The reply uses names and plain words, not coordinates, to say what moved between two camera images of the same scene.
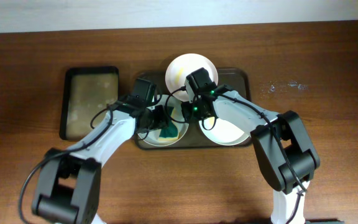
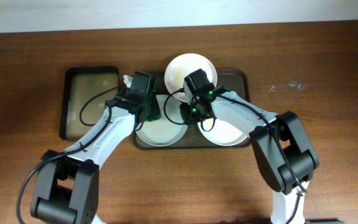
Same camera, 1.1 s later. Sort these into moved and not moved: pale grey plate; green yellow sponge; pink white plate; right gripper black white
Moved: green yellow sponge
Not moved: pale grey plate; right gripper black white; pink white plate
